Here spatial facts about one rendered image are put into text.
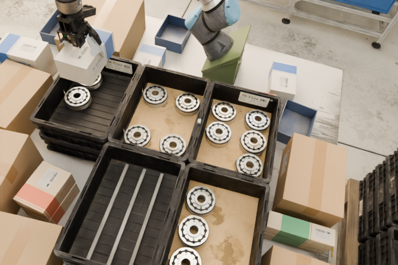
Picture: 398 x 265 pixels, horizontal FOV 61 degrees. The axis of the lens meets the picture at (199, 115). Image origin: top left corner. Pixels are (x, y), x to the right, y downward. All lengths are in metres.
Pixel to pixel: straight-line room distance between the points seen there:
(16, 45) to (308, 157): 1.34
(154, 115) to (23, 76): 0.58
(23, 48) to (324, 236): 1.44
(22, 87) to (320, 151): 1.23
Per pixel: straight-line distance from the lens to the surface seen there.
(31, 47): 1.71
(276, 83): 1.68
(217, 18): 1.51
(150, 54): 1.72
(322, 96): 1.85
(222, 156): 1.35
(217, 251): 1.22
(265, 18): 3.34
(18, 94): 1.57
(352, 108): 2.87
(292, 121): 1.68
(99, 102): 1.50
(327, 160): 1.43
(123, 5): 1.82
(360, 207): 2.23
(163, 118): 1.42
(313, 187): 1.35
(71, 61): 1.24
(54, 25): 2.06
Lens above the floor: 2.00
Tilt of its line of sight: 55 degrees down
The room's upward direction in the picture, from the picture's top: 9 degrees clockwise
